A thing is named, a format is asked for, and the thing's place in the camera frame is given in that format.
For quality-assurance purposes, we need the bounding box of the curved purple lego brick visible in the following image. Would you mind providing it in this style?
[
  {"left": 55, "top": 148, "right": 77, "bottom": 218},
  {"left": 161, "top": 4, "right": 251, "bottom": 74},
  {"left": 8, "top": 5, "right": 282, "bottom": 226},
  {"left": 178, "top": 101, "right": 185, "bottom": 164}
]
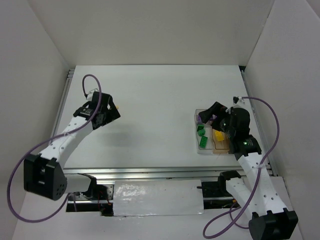
[{"left": 196, "top": 115, "right": 202, "bottom": 124}]

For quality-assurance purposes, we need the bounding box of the curved yellow lego brick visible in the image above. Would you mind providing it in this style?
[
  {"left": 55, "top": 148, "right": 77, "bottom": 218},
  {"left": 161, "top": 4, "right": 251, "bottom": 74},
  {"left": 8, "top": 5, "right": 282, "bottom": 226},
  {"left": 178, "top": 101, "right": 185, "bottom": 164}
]
[{"left": 214, "top": 130, "right": 225, "bottom": 142}]

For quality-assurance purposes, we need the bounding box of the green square lego brick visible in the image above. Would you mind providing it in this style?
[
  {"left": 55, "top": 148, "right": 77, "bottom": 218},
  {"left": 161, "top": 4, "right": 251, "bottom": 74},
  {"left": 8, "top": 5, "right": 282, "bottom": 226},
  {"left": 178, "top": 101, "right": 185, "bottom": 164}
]
[{"left": 197, "top": 128, "right": 206, "bottom": 137}]

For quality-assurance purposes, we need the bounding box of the green plate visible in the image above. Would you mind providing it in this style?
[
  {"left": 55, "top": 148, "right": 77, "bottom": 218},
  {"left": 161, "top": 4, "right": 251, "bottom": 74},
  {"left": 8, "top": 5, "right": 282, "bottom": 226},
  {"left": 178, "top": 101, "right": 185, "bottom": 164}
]
[{"left": 199, "top": 136, "right": 208, "bottom": 149}]

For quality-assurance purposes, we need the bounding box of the small purple lego plate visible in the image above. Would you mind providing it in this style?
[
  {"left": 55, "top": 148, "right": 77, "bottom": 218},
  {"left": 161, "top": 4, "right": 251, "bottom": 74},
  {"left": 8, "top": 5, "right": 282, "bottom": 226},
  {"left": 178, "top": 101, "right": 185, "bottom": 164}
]
[{"left": 209, "top": 115, "right": 217, "bottom": 125}]

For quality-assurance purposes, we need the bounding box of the small curved green brick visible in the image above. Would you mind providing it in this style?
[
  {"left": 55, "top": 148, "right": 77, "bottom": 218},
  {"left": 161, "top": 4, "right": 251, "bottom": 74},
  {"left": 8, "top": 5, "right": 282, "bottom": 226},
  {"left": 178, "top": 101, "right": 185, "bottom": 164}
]
[{"left": 196, "top": 124, "right": 204, "bottom": 132}]

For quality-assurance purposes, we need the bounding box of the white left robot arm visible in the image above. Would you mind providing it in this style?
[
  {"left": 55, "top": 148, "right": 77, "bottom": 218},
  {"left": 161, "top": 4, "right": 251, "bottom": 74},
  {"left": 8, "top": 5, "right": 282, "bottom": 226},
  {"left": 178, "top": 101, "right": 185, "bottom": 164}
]
[{"left": 23, "top": 91, "right": 121, "bottom": 201}]

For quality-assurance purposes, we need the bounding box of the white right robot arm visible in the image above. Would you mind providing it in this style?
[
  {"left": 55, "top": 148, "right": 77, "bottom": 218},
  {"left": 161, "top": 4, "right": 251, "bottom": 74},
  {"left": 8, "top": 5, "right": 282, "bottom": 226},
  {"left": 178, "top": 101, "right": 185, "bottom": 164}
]
[{"left": 198, "top": 97, "right": 299, "bottom": 240}]

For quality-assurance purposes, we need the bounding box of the right arm base joint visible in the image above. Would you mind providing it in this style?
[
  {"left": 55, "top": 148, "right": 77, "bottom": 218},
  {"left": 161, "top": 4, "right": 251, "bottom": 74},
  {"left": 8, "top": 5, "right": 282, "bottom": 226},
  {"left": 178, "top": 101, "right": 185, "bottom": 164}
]
[{"left": 196, "top": 170, "right": 241, "bottom": 198}]

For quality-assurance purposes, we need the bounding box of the left arm base joint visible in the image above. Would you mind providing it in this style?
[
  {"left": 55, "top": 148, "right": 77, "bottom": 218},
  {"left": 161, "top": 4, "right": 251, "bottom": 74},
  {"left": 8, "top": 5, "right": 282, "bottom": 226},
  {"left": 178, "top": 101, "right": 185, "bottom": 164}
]
[{"left": 65, "top": 174, "right": 114, "bottom": 201}]

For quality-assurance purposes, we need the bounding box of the clear plastic bin rear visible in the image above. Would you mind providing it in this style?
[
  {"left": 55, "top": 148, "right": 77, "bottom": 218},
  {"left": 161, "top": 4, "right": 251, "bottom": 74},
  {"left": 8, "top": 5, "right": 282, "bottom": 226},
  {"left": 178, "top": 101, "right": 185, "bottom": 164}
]
[{"left": 194, "top": 109, "right": 213, "bottom": 124}]

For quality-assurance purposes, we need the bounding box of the clear plastic bin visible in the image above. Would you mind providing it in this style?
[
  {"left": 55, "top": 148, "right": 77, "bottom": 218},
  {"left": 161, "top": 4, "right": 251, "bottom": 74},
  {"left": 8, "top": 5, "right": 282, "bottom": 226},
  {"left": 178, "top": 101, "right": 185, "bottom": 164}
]
[
  {"left": 212, "top": 129, "right": 230, "bottom": 154},
  {"left": 194, "top": 119, "right": 214, "bottom": 155},
  {"left": 194, "top": 109, "right": 213, "bottom": 124}
]

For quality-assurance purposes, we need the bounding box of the clear plastic bin middle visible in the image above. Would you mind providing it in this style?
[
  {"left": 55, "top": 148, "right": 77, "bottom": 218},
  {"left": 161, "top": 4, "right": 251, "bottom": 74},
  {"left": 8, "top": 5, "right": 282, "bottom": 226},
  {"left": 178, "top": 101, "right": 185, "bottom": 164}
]
[{"left": 212, "top": 129, "right": 230, "bottom": 154}]

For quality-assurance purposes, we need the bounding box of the clear plastic bin front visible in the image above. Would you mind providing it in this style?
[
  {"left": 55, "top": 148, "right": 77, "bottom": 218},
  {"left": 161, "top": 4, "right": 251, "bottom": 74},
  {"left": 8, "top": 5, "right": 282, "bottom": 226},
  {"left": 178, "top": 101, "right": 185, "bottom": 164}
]
[{"left": 194, "top": 119, "right": 214, "bottom": 155}]

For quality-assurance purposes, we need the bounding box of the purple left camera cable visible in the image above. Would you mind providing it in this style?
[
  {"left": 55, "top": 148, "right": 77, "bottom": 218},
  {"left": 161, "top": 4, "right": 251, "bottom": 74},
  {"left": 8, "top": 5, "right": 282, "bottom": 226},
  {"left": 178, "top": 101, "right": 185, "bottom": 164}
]
[{"left": 6, "top": 74, "right": 103, "bottom": 223}]

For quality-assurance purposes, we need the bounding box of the purple camera cable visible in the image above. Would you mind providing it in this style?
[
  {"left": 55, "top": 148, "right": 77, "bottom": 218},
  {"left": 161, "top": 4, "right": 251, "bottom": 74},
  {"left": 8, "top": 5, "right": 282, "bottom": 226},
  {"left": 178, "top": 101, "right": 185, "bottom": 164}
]
[
  {"left": 6, "top": 74, "right": 103, "bottom": 223},
  {"left": 202, "top": 96, "right": 280, "bottom": 239}
]

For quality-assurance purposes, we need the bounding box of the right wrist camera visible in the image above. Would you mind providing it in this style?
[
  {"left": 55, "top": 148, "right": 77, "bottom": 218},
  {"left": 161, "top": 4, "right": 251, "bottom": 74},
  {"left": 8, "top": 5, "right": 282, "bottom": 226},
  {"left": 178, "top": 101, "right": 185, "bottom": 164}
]
[{"left": 232, "top": 96, "right": 244, "bottom": 105}]

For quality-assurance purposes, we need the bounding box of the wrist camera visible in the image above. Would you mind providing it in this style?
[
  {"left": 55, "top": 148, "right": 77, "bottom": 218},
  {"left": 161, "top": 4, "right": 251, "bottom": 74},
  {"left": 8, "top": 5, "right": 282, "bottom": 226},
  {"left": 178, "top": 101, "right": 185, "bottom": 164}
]
[
  {"left": 232, "top": 96, "right": 244, "bottom": 105},
  {"left": 86, "top": 88, "right": 99, "bottom": 101}
]

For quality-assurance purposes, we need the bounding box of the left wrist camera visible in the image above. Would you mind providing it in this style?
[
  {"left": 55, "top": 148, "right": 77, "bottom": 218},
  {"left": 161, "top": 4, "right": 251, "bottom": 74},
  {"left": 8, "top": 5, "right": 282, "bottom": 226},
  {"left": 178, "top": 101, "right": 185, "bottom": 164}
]
[{"left": 86, "top": 88, "right": 99, "bottom": 101}]

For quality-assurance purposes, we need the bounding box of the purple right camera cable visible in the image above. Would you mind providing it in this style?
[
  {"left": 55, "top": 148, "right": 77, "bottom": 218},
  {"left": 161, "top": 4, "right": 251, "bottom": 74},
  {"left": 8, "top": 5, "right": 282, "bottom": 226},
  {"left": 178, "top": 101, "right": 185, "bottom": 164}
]
[{"left": 202, "top": 96, "right": 280, "bottom": 239}]

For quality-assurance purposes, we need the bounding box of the left side rail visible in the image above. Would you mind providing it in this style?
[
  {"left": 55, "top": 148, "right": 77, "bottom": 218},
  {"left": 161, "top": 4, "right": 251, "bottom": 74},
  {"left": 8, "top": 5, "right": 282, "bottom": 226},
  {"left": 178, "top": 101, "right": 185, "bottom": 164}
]
[{"left": 50, "top": 68, "right": 75, "bottom": 138}]

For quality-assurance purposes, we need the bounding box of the aluminium table edge rail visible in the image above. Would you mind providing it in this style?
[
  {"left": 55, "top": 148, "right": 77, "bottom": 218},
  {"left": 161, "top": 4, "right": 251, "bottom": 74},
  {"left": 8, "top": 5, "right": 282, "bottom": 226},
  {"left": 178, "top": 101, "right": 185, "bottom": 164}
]
[{"left": 64, "top": 166, "right": 246, "bottom": 181}]

